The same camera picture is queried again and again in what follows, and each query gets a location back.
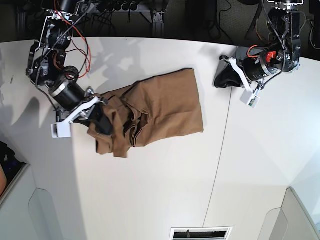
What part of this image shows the aluminium frame post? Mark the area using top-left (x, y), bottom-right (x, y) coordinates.
top-left (148, 0), bottom-right (169, 38)

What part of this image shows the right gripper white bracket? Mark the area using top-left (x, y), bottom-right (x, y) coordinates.
top-left (55, 86), bottom-right (114, 136)

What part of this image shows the brown t-shirt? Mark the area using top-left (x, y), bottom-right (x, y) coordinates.
top-left (87, 68), bottom-right (204, 158)

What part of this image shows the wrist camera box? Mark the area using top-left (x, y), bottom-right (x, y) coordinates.
top-left (240, 90), bottom-right (260, 108)
top-left (50, 122), bottom-right (72, 139)

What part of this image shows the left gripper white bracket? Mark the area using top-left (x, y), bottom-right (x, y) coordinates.
top-left (213, 55), bottom-right (265, 95)

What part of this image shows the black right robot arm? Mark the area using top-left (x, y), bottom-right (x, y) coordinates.
top-left (26, 0), bottom-right (113, 138)

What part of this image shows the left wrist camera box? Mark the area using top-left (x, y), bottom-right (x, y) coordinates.
top-left (240, 90), bottom-right (260, 108)

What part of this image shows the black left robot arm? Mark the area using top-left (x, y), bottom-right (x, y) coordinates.
top-left (213, 0), bottom-right (304, 93)

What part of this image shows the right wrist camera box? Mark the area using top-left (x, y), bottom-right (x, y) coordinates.
top-left (50, 122), bottom-right (72, 139)

